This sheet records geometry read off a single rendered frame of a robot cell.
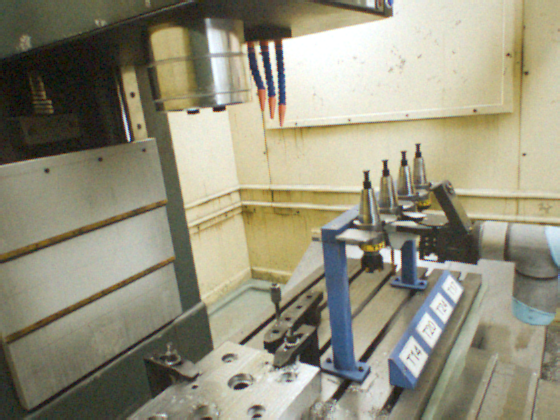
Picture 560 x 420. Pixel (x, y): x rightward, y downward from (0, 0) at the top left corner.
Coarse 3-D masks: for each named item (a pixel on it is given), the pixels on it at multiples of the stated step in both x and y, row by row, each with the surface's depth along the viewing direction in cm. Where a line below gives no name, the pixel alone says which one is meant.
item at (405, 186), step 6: (402, 168) 100; (408, 168) 100; (402, 174) 101; (408, 174) 100; (402, 180) 101; (408, 180) 100; (396, 186) 103; (402, 186) 101; (408, 186) 101; (396, 192) 103; (402, 192) 101; (408, 192) 101; (414, 192) 102
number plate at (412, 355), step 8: (408, 344) 90; (416, 344) 91; (408, 352) 88; (416, 352) 90; (424, 352) 91; (408, 360) 87; (416, 360) 88; (424, 360) 90; (416, 368) 87; (416, 376) 85
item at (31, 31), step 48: (0, 0) 72; (48, 0) 65; (96, 0) 59; (144, 0) 54; (192, 0) 50; (240, 0) 51; (288, 0) 54; (336, 0) 62; (0, 48) 76; (48, 48) 69; (96, 48) 74
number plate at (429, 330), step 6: (426, 312) 101; (426, 318) 99; (420, 324) 96; (426, 324) 98; (432, 324) 99; (420, 330) 95; (426, 330) 96; (432, 330) 98; (438, 330) 99; (426, 336) 95; (432, 336) 96; (438, 336) 98; (426, 342) 94; (432, 342) 95
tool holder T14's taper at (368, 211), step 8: (368, 192) 83; (360, 200) 84; (368, 200) 83; (376, 200) 84; (360, 208) 84; (368, 208) 83; (376, 208) 84; (360, 216) 85; (368, 216) 83; (376, 216) 84
